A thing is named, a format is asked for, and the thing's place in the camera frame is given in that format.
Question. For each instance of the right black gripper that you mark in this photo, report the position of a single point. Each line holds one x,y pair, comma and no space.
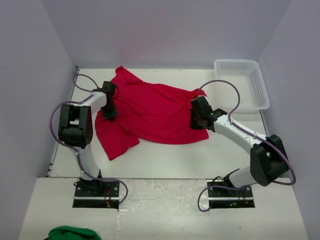
193,125

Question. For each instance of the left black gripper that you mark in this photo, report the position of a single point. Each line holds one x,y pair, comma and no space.
110,116

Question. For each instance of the red t shirt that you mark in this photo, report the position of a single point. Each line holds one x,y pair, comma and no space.
153,112

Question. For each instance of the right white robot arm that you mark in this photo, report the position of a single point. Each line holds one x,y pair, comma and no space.
266,153

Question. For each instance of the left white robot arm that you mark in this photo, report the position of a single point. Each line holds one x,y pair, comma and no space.
75,131

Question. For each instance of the white plastic basket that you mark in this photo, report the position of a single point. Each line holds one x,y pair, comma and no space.
247,77

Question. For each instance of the green t shirt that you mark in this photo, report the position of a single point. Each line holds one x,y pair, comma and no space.
71,232

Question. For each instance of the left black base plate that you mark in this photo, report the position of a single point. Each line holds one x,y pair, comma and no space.
100,191

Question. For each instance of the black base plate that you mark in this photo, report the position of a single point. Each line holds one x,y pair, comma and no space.
221,193
100,191

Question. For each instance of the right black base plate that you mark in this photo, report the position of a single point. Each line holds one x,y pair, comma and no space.
221,193

